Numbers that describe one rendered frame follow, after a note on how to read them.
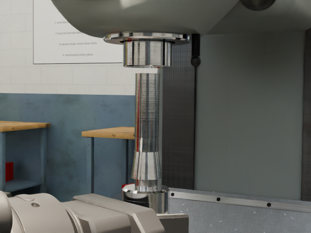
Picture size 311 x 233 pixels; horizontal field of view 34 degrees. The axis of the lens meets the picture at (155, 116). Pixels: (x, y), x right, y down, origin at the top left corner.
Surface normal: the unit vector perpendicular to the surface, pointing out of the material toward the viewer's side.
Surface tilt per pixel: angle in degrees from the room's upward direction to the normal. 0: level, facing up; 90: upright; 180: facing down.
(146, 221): 45
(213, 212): 63
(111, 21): 148
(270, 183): 90
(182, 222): 90
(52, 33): 90
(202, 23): 126
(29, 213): 34
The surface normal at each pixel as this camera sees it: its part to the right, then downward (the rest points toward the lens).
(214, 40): -0.43, 0.04
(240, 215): -0.37, -0.41
